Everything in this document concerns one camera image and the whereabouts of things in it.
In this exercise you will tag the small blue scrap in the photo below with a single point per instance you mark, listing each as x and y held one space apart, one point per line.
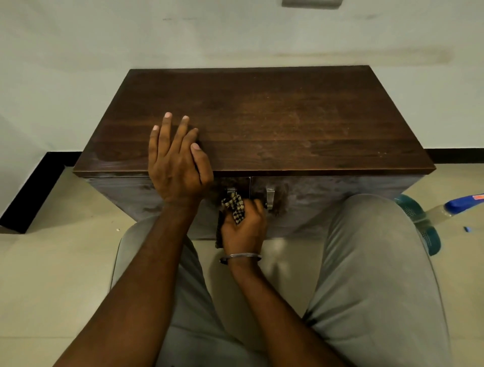
468 229

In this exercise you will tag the dark wooden cabinet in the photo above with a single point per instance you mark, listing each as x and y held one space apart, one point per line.
264 121

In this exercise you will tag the person's right forearm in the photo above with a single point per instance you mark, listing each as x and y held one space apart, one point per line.
280 317

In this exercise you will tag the black skirting board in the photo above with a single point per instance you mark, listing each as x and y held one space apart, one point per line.
34 189

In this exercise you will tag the teal plastic basket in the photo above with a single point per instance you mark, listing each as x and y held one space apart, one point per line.
425 230

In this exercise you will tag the small white wall socket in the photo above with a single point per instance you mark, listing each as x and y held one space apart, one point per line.
312 3

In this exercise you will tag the person's left leg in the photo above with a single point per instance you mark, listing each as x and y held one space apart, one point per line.
189 314

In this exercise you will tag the person's right leg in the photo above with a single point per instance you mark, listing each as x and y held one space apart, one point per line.
378 283

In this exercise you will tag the person's left hand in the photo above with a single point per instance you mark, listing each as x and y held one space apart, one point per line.
177 170

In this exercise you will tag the checkered cloth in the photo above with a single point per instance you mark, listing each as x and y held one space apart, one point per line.
235 206

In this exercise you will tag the person's left forearm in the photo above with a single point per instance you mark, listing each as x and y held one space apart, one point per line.
132 287

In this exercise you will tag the silver bangle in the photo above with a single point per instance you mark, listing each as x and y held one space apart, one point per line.
242 256

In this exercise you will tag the blue-capped spray bottle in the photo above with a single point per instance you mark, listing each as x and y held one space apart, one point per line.
453 206

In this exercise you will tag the person's leg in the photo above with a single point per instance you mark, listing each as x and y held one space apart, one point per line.
189 314
378 283

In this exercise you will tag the person's right hand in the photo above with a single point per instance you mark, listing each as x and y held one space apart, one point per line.
245 234

